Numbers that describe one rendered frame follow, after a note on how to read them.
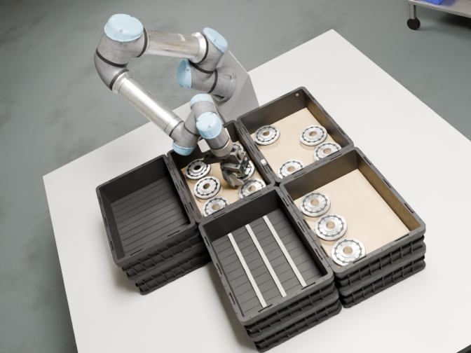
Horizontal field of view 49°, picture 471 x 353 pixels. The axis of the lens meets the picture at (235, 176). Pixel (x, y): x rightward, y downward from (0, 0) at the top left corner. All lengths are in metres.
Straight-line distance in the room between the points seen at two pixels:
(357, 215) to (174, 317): 0.71
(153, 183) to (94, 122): 1.99
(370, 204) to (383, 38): 2.21
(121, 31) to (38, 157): 2.34
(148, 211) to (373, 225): 0.83
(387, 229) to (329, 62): 1.08
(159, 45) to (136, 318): 0.97
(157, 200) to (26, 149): 2.30
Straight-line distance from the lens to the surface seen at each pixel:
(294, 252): 1.68
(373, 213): 1.72
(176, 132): 1.77
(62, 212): 2.39
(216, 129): 1.62
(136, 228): 1.95
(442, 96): 3.31
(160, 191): 2.02
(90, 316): 2.00
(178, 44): 1.97
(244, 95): 2.20
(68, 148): 3.93
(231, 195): 1.88
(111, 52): 1.83
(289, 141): 1.99
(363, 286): 1.62
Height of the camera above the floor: 2.22
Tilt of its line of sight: 46 degrees down
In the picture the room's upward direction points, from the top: 23 degrees counter-clockwise
